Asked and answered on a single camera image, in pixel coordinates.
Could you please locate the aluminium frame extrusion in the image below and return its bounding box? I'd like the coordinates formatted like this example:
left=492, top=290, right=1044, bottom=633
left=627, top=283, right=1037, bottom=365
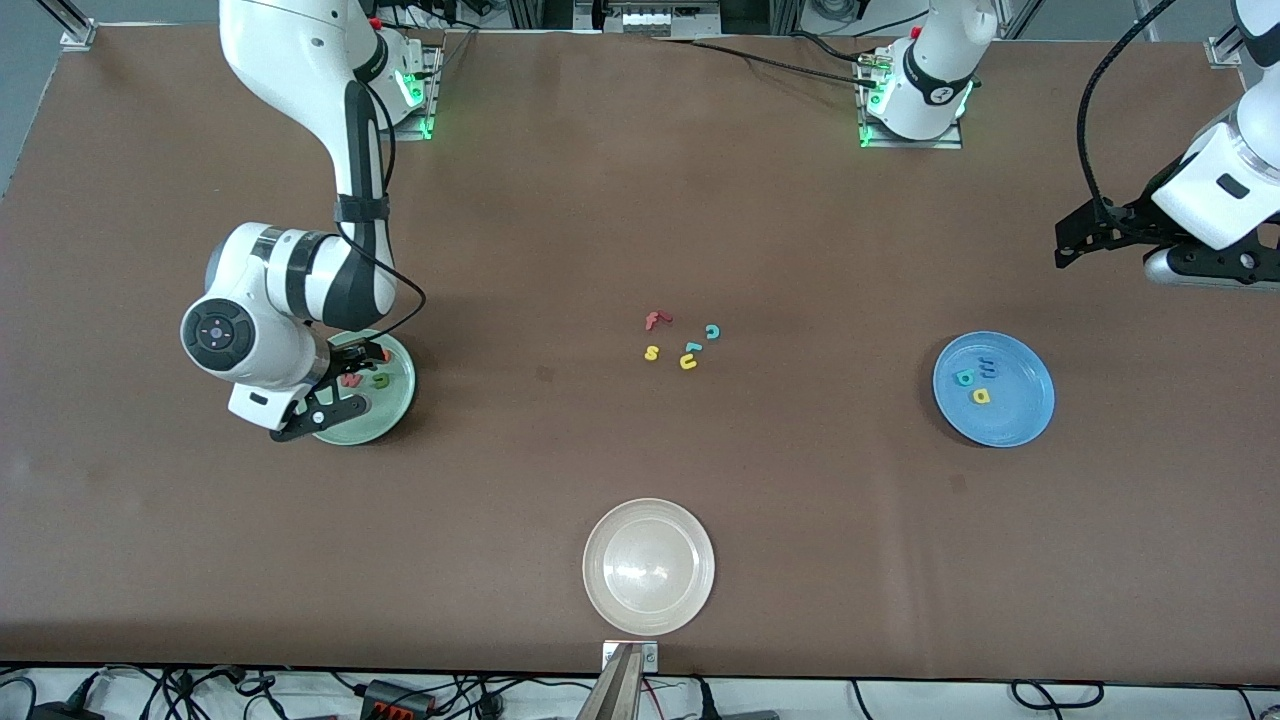
left=1205, top=0, right=1280, bottom=69
left=35, top=0, right=98, bottom=51

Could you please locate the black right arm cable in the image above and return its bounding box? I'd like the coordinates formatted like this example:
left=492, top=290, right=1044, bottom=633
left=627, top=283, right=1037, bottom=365
left=335, top=80, right=428, bottom=346

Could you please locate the green plate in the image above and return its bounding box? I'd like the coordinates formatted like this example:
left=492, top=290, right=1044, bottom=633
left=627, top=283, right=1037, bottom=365
left=305, top=328, right=417, bottom=447

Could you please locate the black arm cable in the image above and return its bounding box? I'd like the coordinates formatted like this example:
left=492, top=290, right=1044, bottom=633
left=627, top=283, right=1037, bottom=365
left=335, top=80, right=428, bottom=346
left=1075, top=0, right=1179, bottom=216

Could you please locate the aluminium camera post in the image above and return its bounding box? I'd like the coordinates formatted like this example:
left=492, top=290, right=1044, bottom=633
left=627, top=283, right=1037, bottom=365
left=578, top=640, right=659, bottom=720

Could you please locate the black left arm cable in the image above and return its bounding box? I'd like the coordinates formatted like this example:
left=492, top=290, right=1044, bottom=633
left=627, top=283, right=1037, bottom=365
left=1075, top=0, right=1179, bottom=216

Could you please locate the black orange power strip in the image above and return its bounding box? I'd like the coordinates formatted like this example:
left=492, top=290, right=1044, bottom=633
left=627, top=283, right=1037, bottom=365
left=360, top=680, right=436, bottom=720

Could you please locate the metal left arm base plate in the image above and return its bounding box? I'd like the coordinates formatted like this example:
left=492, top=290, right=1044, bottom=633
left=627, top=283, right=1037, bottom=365
left=857, top=45, right=964, bottom=151

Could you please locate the black cable loop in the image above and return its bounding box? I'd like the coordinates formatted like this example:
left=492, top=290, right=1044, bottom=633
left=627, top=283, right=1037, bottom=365
left=1008, top=680, right=1107, bottom=713

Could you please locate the blue plate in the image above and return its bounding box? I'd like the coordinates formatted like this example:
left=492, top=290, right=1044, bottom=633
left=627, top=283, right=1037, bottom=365
left=932, top=331, right=1056, bottom=449

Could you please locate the beige plate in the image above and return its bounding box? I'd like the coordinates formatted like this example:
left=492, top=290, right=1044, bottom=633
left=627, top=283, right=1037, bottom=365
left=582, top=497, right=717, bottom=638

